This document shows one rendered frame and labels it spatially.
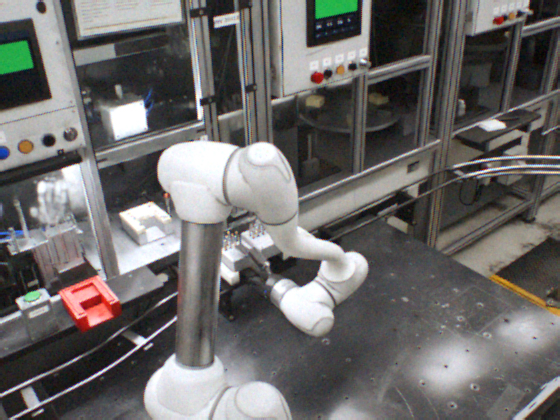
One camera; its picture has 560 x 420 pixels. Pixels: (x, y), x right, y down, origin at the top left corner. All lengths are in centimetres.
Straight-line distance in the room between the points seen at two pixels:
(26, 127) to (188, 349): 71
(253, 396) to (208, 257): 35
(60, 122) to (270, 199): 67
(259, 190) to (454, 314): 108
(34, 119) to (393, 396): 126
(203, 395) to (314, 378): 46
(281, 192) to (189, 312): 38
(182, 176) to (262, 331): 83
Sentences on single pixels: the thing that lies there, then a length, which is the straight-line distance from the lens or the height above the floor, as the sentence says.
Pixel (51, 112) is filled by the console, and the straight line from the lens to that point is 160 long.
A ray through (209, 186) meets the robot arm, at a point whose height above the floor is 143.
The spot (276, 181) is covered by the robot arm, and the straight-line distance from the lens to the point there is 116.
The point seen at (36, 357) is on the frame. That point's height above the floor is 60.
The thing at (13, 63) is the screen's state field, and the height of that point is 164.
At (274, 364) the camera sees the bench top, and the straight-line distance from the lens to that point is 182.
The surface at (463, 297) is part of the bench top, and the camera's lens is 213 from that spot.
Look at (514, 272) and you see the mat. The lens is 348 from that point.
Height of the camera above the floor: 200
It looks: 31 degrees down
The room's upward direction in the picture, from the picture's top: 2 degrees counter-clockwise
